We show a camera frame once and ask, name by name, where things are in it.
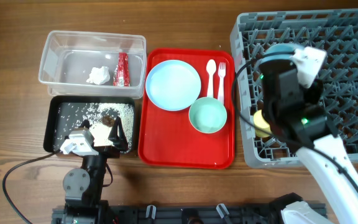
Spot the white rice pile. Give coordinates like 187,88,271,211
53,102,135,152

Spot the brown food scrap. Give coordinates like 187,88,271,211
101,115,115,127

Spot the white napkin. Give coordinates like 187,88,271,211
86,66,110,85

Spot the red ketchup packet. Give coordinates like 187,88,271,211
113,52,131,87

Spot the large light blue plate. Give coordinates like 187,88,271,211
145,60,201,111

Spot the mint green bowl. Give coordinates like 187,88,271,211
188,97,227,134

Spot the white plastic spoon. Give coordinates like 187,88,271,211
206,59,216,98

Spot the white plastic fork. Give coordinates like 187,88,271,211
218,62,226,104

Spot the yellow plastic cup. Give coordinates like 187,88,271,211
253,110,271,138

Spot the small light blue bowl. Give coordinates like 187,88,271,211
261,43,304,63

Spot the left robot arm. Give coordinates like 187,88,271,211
52,117,128,224

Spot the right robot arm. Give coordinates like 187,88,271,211
259,59,358,223

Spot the black waste tray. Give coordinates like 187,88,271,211
44,95,136,154

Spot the grey dishwasher rack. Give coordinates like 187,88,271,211
230,9,358,169

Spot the clear plastic bin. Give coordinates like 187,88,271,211
39,30,147,99

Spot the red serving tray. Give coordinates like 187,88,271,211
138,48,235,169

